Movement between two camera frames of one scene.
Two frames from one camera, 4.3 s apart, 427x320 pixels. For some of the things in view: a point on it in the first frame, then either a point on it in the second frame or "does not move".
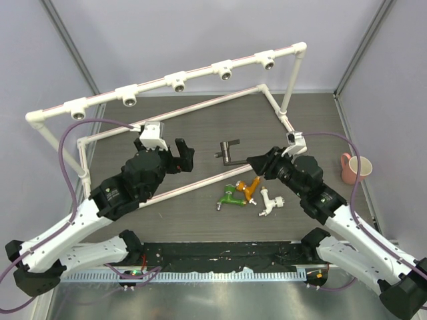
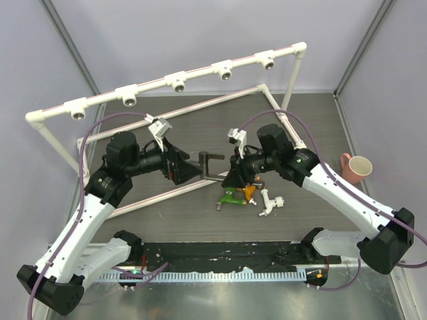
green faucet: (229, 189) does not move
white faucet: (269, 203) does not move
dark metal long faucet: (225, 153) → (204, 158)
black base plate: (227, 257) does not move
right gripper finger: (261, 163) → (236, 177)
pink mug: (349, 168) does not move
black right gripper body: (281, 167) → (251, 164)
